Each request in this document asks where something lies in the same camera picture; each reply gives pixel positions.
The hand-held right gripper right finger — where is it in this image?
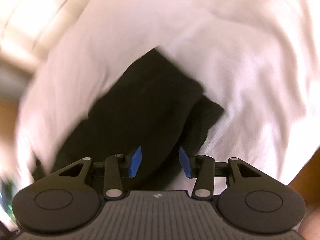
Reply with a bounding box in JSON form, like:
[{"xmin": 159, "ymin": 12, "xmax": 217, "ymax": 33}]
[{"xmin": 178, "ymin": 147, "xmax": 271, "ymax": 201}]

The black garment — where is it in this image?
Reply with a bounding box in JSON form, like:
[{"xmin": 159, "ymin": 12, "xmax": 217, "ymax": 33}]
[{"xmin": 34, "ymin": 46, "xmax": 225, "ymax": 191}]

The white duvet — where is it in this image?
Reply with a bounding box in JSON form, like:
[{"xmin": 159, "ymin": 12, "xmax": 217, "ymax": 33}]
[{"xmin": 0, "ymin": 0, "xmax": 320, "ymax": 233}]

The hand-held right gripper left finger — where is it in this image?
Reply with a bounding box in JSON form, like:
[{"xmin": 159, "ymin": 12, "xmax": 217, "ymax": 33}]
[{"xmin": 51, "ymin": 146, "xmax": 143, "ymax": 201}]

